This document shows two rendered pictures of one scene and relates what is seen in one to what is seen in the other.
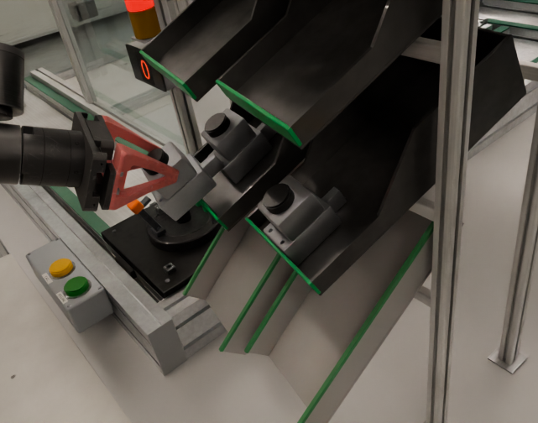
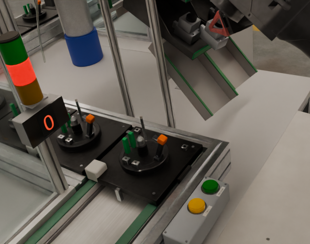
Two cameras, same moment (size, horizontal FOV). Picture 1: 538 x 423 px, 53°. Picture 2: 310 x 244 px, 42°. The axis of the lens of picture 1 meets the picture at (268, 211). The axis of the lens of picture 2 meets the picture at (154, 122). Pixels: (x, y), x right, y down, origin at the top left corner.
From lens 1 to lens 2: 1.43 m
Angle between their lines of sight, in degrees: 81
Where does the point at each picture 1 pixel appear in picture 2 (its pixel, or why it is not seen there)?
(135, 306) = (214, 155)
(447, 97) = not seen: outside the picture
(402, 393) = not seen: hidden behind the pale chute
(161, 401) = (245, 162)
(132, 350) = not seen: hidden behind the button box
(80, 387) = (255, 199)
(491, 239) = (114, 98)
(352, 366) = (237, 53)
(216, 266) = (197, 102)
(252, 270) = (199, 87)
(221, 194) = (203, 44)
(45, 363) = (250, 226)
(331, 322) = (220, 63)
